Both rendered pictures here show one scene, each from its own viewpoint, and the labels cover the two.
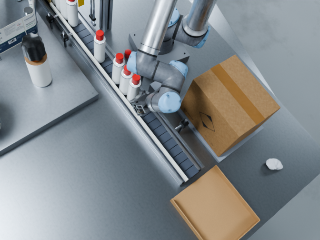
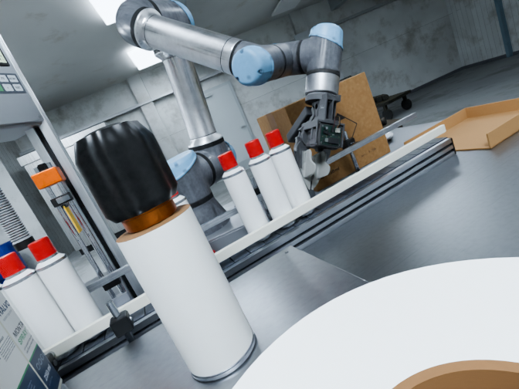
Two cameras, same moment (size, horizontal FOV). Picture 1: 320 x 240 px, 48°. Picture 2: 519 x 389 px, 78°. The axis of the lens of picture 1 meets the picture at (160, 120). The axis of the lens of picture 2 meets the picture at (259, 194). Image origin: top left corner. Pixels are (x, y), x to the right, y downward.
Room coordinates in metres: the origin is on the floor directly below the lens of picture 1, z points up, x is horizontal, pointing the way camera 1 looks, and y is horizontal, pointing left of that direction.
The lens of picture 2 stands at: (0.32, 0.75, 1.13)
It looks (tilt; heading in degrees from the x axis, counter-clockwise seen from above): 13 degrees down; 311
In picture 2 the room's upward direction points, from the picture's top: 24 degrees counter-clockwise
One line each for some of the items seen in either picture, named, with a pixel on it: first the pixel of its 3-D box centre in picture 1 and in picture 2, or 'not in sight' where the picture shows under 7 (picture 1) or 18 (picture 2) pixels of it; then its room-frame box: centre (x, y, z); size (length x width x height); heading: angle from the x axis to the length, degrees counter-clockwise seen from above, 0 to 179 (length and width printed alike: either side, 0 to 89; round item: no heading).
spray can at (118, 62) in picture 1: (118, 68); (243, 196); (0.79, 0.26, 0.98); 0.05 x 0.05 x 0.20
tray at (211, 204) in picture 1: (215, 210); (475, 124); (0.40, -0.37, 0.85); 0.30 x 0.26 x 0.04; 59
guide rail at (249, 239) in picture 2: (114, 85); (275, 224); (0.74, 0.25, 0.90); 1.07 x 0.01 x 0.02; 59
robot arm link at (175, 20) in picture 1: (165, 22); (185, 177); (1.07, 0.15, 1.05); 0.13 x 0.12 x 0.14; 92
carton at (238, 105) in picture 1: (226, 107); (320, 134); (0.82, -0.25, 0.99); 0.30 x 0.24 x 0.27; 57
